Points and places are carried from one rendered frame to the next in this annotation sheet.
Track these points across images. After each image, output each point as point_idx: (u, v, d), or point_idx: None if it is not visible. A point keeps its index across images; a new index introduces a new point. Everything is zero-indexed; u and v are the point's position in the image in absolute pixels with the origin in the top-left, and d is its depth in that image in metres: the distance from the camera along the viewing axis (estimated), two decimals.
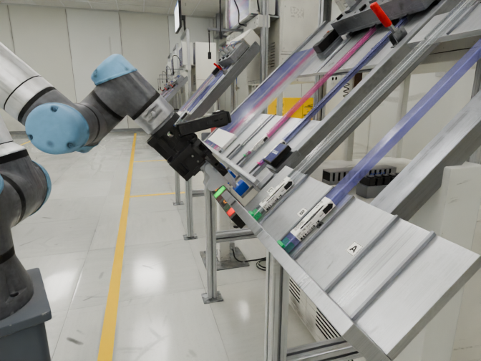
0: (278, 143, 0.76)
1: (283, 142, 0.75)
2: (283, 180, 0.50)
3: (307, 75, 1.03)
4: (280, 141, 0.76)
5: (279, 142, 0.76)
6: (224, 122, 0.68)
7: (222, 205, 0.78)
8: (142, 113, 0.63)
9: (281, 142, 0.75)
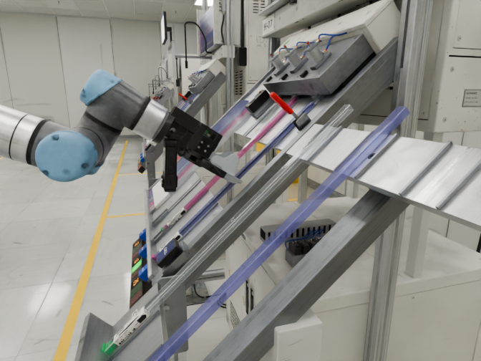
0: (174, 236, 0.74)
1: (177, 236, 0.73)
2: (139, 311, 0.48)
3: (240, 135, 1.02)
4: (176, 233, 0.74)
5: (175, 236, 0.74)
6: None
7: (131, 287, 0.77)
8: (144, 108, 0.69)
9: (176, 235, 0.73)
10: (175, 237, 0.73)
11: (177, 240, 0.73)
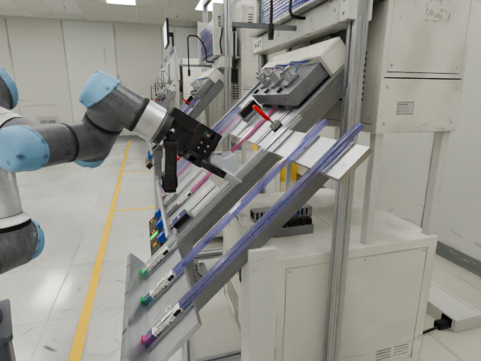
0: (172, 310, 0.53)
1: (177, 310, 0.53)
2: (163, 248, 0.74)
3: (233, 135, 1.28)
4: (175, 306, 0.53)
5: (173, 309, 0.53)
6: None
7: (151, 248, 1.03)
8: (144, 109, 0.69)
9: (175, 309, 0.53)
10: (174, 312, 0.53)
11: (176, 316, 0.53)
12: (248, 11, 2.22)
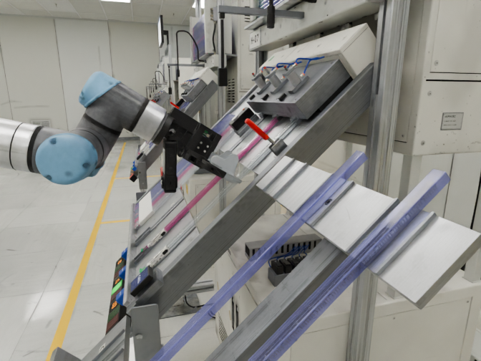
0: None
1: None
2: (162, 248, 0.74)
3: (223, 152, 1.01)
4: None
5: None
6: None
7: (109, 310, 0.76)
8: (144, 109, 0.69)
9: None
10: None
11: None
12: (245, 3, 1.95)
